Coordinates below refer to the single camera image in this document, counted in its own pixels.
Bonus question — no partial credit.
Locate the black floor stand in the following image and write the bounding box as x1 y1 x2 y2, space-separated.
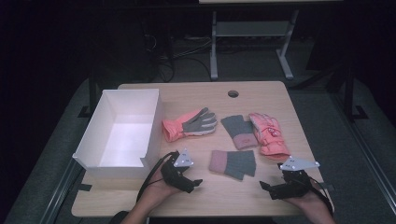
340 60 370 122
78 69 98 119

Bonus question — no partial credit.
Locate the pink padded ski glove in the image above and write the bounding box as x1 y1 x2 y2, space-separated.
247 112 291 161

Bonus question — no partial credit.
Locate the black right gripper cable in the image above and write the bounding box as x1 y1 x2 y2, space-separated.
306 176 334 217

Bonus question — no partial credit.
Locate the person's left hand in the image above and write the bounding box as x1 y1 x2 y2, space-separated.
140 169 185 206

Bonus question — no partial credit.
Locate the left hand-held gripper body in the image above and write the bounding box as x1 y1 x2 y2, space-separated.
160 147 195 194

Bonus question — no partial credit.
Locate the grey knit glove pink cuff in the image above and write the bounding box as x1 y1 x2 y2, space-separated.
208 149 257 181
220 114 259 151

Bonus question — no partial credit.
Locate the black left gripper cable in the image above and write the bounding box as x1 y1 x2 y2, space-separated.
135 151 176 203

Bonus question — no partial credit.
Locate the bundle of floor cables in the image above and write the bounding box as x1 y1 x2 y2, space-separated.
143 31 213 83

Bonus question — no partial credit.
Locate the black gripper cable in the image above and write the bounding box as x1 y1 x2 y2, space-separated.
135 151 176 203
306 176 334 217

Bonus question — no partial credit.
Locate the grey metal stand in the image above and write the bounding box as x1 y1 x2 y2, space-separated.
209 9 301 81

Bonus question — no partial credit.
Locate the person's right hand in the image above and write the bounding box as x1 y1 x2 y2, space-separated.
284 182 332 217

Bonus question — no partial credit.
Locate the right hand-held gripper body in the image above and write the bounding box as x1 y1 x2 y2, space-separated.
269 155 320 201

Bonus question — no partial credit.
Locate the pink glove with grey palm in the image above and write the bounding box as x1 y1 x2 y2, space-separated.
162 106 219 144

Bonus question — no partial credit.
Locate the white box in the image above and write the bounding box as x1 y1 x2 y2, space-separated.
72 89 165 180

